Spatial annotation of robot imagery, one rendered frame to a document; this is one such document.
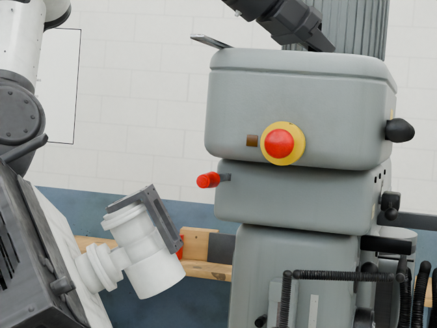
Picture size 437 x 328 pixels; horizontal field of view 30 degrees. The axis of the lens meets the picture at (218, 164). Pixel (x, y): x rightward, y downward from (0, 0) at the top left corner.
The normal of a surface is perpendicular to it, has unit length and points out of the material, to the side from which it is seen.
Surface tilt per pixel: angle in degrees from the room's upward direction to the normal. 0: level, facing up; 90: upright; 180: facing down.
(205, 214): 90
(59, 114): 90
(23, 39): 65
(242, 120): 90
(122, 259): 90
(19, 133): 61
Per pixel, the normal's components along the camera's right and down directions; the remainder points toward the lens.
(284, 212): -0.25, 0.04
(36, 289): -0.18, -0.40
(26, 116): 0.45, -0.41
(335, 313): 0.42, 0.08
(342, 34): 0.00, 0.05
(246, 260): -0.67, -0.01
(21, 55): 0.67, -0.34
